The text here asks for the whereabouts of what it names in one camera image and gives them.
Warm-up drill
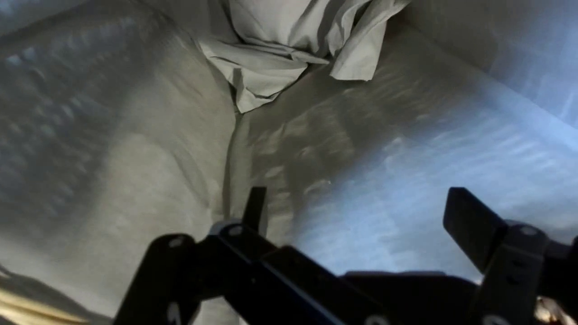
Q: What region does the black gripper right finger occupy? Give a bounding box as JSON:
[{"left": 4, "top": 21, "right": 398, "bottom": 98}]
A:
[{"left": 441, "top": 185, "right": 578, "bottom": 325}]

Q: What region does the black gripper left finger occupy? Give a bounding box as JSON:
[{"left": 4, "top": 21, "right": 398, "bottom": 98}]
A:
[{"left": 114, "top": 185, "right": 387, "bottom": 325}]

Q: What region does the woven wicker laundry basket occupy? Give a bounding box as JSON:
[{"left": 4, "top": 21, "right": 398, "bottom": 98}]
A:
[{"left": 0, "top": 277, "right": 84, "bottom": 325}]

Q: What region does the grey pillow case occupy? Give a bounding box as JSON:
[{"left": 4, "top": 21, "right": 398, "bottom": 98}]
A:
[{"left": 197, "top": 0, "right": 414, "bottom": 115}]

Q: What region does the beige fabric basket liner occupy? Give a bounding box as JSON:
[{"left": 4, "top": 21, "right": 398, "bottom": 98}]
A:
[{"left": 0, "top": 0, "right": 578, "bottom": 325}]

